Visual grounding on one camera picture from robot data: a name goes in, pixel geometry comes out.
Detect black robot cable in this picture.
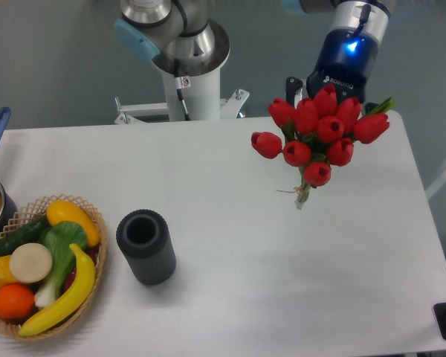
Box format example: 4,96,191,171
172,58,192,122

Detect orange fruit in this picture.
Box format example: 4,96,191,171
0,283,34,320

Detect green cucumber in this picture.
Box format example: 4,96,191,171
0,215,51,257

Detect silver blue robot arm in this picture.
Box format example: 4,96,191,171
114,1,395,121

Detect dark grey ribbed vase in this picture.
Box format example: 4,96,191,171
116,209,176,285

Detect red tulip bouquet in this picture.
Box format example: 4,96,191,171
251,84,395,209

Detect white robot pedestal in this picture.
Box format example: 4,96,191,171
114,33,250,124

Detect yellow banana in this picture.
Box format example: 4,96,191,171
19,243,96,337

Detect red fruit in basket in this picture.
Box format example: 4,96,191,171
62,247,98,293

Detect green bok choy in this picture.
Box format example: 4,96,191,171
35,221,88,309

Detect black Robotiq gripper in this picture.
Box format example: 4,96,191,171
285,29,378,117

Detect beige round disc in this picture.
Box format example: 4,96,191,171
9,243,53,283

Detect yellow squash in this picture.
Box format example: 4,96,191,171
46,200,100,248

